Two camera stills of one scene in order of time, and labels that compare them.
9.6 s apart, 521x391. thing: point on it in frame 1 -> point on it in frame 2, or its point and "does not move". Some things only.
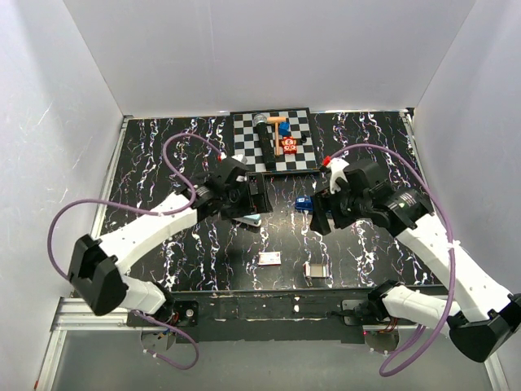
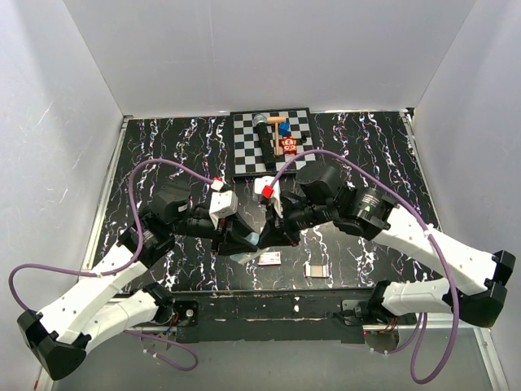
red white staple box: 269,258 does not move
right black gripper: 324,202 -> 273,236
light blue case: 253,220 -> 252,238
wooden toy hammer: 277,120 does not move
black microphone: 264,142 does not move
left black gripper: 254,204 -> 234,241
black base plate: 330,315 does not move
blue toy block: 284,128 does not move
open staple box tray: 316,270 does not move
